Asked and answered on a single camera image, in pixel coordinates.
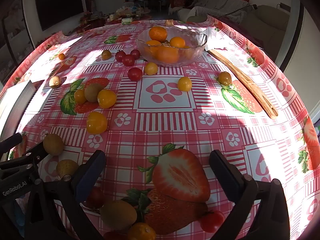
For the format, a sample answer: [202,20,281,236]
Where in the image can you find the black wall television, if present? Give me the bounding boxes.
[34,0,84,32]

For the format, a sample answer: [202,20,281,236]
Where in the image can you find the kiwi fruit in centre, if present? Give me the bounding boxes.
[84,83,104,103]

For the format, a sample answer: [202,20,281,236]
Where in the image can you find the white tray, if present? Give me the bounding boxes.
[0,80,35,140]

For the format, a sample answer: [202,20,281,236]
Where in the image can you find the clear glass bowl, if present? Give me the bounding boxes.
[136,26,208,67]

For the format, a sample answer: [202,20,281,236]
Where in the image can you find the covered sofa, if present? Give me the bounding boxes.
[169,0,253,24]

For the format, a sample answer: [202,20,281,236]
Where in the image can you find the red packages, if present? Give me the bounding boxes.
[77,11,100,27]

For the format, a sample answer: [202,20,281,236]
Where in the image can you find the long wooden tongs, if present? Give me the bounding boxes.
[209,49,279,119]

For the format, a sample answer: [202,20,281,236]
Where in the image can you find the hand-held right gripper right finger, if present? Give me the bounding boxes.
[209,150,291,240]

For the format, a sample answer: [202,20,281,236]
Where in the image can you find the orange tangerine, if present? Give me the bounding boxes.
[169,37,186,48]
[149,26,167,43]
[145,40,162,53]
[156,45,180,64]

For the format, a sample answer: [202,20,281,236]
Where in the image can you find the dark dining table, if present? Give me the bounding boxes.
[136,0,168,12]

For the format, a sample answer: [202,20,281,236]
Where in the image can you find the beige armchair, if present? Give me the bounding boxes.
[240,5,290,39]

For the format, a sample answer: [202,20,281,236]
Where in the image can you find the strawberry print plaid tablecloth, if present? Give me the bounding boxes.
[0,17,320,240]

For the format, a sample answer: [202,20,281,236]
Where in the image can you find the brown longan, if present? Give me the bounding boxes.
[55,159,79,179]
[49,76,61,89]
[43,133,64,156]
[99,200,137,230]

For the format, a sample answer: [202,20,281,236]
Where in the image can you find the crumpled white tissue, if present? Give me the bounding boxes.
[200,27,231,52]

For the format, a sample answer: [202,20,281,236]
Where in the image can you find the cluttered coffee table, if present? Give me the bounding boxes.
[105,1,152,25]

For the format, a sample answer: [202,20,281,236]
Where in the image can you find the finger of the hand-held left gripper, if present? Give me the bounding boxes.
[0,133,23,153]
[0,142,48,178]

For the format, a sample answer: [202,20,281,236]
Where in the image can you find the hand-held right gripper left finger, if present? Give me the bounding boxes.
[24,150,107,240]

